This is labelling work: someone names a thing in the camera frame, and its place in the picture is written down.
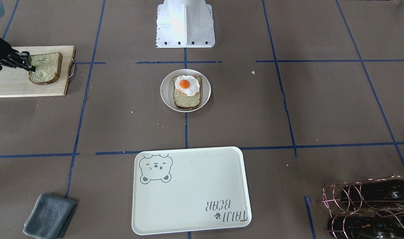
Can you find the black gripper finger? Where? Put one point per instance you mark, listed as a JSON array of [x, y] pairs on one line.
[[25, 67]]

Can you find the bread slice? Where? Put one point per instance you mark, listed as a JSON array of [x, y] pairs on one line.
[[183, 102], [47, 68]]

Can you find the white plate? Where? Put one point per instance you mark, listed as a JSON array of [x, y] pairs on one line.
[[166, 89]]

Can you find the fried egg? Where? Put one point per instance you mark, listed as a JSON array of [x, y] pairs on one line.
[[187, 85]]

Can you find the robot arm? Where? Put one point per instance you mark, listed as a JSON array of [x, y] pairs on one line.
[[2, 13]]

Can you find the cream bear tray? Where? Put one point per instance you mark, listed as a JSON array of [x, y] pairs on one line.
[[189, 190]]

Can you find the grey folded cloth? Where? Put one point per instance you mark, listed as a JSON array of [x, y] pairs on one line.
[[50, 217]]

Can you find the green wine bottle middle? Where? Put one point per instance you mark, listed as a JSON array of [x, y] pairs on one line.
[[359, 227]]

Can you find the green wine bottle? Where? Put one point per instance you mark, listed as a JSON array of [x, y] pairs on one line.
[[359, 227], [376, 194]]

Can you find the green wine bottle front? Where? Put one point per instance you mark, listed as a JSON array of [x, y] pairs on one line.
[[376, 194]]

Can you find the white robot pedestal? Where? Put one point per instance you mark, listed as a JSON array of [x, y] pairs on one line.
[[184, 23]]

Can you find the copper wire bottle rack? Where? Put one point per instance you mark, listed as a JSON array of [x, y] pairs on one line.
[[367, 209]]

